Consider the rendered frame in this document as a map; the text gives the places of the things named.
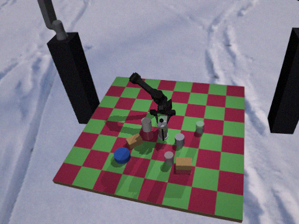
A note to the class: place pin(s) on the white cylinder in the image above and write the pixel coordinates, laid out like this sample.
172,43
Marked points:
146,124

